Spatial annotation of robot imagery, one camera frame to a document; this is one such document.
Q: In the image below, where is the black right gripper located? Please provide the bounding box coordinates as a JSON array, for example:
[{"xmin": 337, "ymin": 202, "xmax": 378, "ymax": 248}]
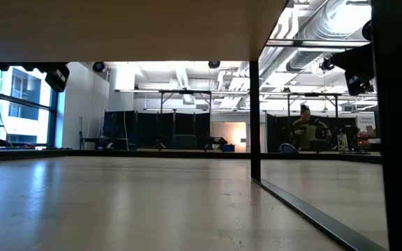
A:
[{"xmin": 331, "ymin": 43, "xmax": 375, "ymax": 74}]

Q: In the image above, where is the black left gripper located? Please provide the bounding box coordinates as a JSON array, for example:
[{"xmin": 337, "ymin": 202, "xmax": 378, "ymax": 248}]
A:
[{"xmin": 20, "ymin": 63, "xmax": 48, "ymax": 73}]

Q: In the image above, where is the wooden shelf with black legs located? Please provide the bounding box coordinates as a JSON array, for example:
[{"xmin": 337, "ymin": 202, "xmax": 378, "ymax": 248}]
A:
[{"xmin": 0, "ymin": 0, "xmax": 402, "ymax": 251}]

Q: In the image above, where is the long ceiling light strip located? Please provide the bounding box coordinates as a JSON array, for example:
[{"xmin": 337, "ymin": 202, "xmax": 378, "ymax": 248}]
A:
[{"xmin": 266, "ymin": 39, "xmax": 371, "ymax": 48}]

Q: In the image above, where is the large glass window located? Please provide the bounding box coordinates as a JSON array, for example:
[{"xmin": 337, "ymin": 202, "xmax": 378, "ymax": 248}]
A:
[{"xmin": 0, "ymin": 65, "xmax": 59, "ymax": 149}]

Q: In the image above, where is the person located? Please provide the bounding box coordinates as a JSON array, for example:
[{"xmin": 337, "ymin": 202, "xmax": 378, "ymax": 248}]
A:
[{"xmin": 289, "ymin": 103, "xmax": 333, "ymax": 151}]

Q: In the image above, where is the yellow sign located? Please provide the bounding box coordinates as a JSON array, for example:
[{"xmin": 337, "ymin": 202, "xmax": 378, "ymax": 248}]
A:
[{"xmin": 336, "ymin": 133, "xmax": 350, "ymax": 151}]

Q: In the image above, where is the black partition panel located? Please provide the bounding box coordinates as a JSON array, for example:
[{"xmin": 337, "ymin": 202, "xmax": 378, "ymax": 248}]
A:
[
  {"xmin": 103, "ymin": 110, "xmax": 211, "ymax": 150},
  {"xmin": 266, "ymin": 116, "xmax": 358, "ymax": 153}
]

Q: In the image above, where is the blue grey dome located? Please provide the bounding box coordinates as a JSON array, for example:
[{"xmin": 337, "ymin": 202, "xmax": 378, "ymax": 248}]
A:
[{"xmin": 278, "ymin": 142, "xmax": 299, "ymax": 155}]

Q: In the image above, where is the black floor machine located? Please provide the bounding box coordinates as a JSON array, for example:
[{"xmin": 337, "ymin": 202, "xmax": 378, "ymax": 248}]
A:
[{"xmin": 203, "ymin": 136, "xmax": 229, "ymax": 151}]

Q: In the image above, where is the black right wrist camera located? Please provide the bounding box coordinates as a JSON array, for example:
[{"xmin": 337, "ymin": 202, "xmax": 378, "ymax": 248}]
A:
[{"xmin": 344, "ymin": 70, "xmax": 373, "ymax": 97}]

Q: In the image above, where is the silver ventilation duct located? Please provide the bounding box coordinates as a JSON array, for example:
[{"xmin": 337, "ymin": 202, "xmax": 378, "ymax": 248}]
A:
[{"xmin": 286, "ymin": 0, "xmax": 373, "ymax": 73}]

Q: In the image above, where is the black overhead station frame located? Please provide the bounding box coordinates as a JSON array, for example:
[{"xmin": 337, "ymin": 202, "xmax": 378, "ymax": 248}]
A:
[
  {"xmin": 158, "ymin": 89, "xmax": 212, "ymax": 149},
  {"xmin": 286, "ymin": 92, "xmax": 340, "ymax": 119}
]

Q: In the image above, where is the white wall sign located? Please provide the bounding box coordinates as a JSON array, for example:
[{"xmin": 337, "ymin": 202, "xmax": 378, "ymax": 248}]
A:
[{"xmin": 356, "ymin": 113, "xmax": 377, "ymax": 133}]

